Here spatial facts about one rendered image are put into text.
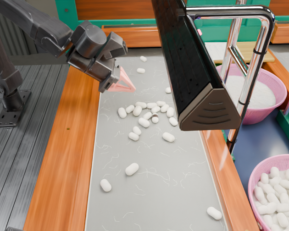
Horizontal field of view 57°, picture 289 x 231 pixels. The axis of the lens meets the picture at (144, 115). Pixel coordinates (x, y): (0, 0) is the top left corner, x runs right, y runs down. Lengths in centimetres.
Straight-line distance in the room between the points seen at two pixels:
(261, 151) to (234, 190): 26
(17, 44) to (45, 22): 214
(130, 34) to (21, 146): 55
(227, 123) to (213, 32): 85
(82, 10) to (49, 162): 63
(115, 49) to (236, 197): 45
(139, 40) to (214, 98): 77
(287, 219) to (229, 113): 41
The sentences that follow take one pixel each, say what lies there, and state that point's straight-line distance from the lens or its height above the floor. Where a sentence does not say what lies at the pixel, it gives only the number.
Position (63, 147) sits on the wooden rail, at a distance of 73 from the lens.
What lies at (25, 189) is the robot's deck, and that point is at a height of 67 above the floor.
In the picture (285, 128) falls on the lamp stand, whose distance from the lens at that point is 97.
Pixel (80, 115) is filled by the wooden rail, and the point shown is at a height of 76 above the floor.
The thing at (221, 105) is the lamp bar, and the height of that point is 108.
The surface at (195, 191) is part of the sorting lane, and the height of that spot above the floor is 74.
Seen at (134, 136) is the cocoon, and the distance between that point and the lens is 74.
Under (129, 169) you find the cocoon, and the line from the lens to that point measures 66.
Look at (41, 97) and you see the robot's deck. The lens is 108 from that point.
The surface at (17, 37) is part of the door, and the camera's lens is 283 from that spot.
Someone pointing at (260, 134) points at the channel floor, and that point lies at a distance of 94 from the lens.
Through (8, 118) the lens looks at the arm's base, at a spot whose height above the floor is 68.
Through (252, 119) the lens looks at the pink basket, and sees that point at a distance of 93.
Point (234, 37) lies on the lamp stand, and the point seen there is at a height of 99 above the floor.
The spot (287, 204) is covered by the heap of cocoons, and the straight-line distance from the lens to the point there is 71.
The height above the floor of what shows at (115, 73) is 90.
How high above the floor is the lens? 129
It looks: 42 degrees down
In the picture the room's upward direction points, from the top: straight up
